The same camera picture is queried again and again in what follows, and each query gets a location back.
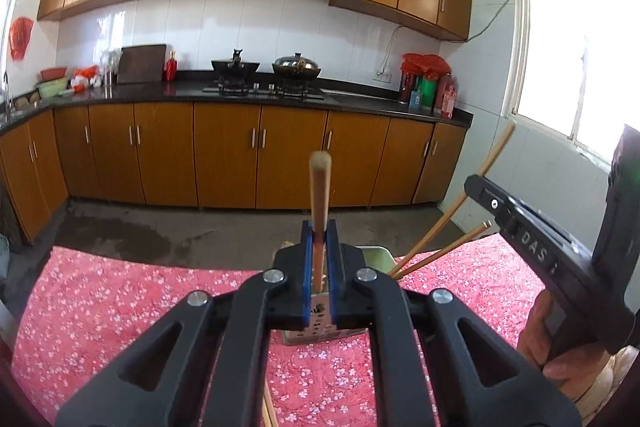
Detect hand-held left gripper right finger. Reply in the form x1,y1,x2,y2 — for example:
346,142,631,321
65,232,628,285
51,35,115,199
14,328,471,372
325,219,584,427

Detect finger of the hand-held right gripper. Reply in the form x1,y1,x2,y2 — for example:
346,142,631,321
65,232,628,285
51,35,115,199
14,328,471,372
463,174,522,234

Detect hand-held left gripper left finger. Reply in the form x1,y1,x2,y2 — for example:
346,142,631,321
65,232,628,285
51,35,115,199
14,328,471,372
54,219,321,427

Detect green perforated utensil holder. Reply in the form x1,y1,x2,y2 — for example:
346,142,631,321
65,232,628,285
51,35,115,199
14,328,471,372
272,241,397,347

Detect person's right forearm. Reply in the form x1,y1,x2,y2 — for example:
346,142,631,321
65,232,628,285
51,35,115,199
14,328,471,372
574,347,640,427

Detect person's right hand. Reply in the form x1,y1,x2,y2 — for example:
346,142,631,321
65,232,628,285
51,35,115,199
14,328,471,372
517,292,614,402

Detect red labelled sauce bottle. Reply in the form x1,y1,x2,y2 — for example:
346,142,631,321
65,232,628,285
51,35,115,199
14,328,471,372
439,74,457,118

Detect green canister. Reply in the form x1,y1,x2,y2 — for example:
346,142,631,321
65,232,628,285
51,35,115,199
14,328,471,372
420,74,440,110

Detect dark sauce bottle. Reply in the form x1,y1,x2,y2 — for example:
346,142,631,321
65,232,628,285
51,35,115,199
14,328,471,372
399,69,415,106

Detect wooden base cabinets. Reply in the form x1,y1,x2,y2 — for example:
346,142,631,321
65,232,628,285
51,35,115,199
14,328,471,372
0,102,468,243

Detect red plastic bag over bottles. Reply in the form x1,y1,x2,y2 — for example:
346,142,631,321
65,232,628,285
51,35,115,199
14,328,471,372
401,53,451,76

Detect large white-framed window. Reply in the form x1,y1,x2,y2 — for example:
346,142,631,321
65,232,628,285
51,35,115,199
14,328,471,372
510,0,640,174

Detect black gas stove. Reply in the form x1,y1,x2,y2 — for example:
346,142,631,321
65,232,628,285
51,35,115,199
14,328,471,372
202,79,326,102

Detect wok with metal lid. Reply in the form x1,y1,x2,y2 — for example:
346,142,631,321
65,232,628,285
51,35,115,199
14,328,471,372
272,53,322,80

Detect red floral tablecloth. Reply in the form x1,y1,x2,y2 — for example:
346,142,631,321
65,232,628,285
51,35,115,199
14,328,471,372
11,234,591,427

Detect black open wok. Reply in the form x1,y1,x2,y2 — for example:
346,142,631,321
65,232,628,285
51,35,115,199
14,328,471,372
211,49,262,76

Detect black kitchen countertop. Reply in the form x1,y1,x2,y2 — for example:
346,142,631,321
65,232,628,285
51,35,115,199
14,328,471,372
0,71,474,136

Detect dark wooden cutting board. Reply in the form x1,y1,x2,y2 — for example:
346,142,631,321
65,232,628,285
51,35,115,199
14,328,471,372
116,44,168,84

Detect clear plastic bag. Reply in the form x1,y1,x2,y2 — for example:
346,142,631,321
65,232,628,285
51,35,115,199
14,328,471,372
100,49,124,86

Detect red and white plastic bag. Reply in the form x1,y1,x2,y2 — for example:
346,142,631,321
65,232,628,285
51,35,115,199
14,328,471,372
70,66,101,89

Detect green basin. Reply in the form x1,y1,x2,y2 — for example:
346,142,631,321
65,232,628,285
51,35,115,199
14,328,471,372
36,78,70,99

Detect hanging red plastic bag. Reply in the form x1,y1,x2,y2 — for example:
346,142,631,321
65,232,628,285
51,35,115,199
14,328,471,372
9,18,35,60

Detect white wall cable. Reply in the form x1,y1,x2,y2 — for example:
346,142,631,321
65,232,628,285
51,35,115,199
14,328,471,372
379,0,519,72

